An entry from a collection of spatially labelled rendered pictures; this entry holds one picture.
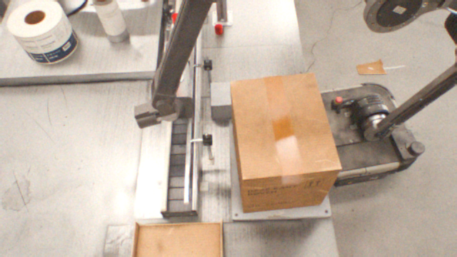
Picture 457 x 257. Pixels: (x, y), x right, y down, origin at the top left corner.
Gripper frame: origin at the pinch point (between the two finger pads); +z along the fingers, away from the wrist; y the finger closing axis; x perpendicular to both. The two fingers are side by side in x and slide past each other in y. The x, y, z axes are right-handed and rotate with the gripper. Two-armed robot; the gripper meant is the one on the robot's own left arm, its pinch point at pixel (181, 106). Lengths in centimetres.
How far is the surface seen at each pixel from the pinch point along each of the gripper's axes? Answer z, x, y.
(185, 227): -16.1, 35.8, -1.7
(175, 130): 0.3, 8.2, 2.5
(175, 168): -8.7, 19.3, 1.6
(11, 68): 19, -16, 69
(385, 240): 57, 79, -93
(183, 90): -3.8, -5.3, -1.7
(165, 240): -18.6, 38.8, 4.1
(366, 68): 129, -10, -108
